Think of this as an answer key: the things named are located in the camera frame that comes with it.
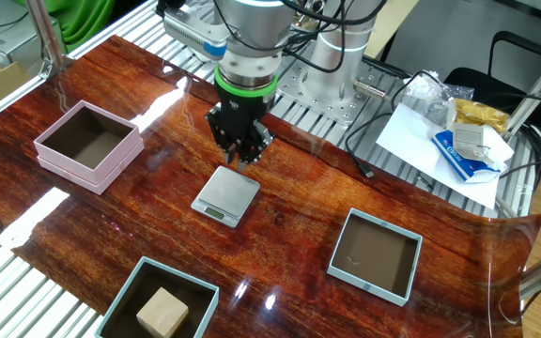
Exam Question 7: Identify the black office chair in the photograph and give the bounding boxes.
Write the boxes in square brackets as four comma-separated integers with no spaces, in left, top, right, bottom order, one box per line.
[441,30,541,118]

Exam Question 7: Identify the brass metal fittings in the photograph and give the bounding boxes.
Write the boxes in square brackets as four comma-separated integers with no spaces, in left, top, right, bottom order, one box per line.
[293,0,329,32]

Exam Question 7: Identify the silver digital scale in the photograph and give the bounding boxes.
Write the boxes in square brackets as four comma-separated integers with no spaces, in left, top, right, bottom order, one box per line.
[190,164,261,229]

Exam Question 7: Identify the pink cardboard box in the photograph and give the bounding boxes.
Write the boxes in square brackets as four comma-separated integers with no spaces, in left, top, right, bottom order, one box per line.
[33,100,146,196]

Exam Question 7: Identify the white paper sheet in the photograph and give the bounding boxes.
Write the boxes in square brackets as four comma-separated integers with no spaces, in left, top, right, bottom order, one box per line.
[375,101,516,211]

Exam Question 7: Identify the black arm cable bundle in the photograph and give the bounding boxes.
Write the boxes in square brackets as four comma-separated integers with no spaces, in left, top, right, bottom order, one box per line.
[211,0,389,74]

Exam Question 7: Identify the deep light blue box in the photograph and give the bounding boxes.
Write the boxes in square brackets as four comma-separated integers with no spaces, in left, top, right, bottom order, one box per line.
[94,255,221,338]

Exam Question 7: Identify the gold foil bag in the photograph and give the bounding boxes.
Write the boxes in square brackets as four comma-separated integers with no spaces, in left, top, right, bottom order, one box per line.
[448,97,511,135]

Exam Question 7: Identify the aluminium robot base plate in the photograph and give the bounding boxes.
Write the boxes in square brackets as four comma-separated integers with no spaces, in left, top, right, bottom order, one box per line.
[274,58,384,127]

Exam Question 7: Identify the small white card box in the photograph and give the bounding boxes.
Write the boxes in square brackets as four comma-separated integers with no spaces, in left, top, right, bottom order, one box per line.
[451,121,493,163]

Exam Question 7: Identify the grey metal case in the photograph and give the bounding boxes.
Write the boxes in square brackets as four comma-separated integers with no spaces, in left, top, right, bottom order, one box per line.
[0,0,68,69]

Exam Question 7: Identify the silver cable connector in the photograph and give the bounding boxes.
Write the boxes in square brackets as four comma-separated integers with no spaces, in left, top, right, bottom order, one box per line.
[352,79,392,102]

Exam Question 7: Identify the blue tissue pack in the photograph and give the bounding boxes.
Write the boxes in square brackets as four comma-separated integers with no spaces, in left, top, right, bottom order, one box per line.
[430,129,506,184]

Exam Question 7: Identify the beige board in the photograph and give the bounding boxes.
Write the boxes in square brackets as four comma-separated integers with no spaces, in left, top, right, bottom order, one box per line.
[363,0,421,60]

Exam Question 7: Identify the green cloth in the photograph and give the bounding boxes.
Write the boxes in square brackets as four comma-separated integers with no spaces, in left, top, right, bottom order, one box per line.
[14,0,116,53]

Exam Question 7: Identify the light wooden cube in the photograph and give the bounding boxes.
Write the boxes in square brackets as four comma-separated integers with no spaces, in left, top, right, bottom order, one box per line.
[135,286,190,338]

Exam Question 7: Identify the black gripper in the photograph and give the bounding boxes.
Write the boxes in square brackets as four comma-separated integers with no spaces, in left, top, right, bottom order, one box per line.
[203,87,277,173]

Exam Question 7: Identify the black USB cable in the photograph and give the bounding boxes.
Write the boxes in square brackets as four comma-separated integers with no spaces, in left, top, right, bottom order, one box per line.
[344,69,445,179]

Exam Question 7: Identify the shallow light blue box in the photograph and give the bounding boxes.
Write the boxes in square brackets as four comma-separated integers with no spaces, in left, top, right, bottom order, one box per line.
[326,207,424,308]

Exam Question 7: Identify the glossy wood-grain mat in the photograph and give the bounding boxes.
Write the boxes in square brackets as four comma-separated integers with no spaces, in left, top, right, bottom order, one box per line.
[0,35,541,338]

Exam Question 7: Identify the clear plastic bag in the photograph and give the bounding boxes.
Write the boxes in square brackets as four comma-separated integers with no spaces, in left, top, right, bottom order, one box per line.
[401,69,476,128]

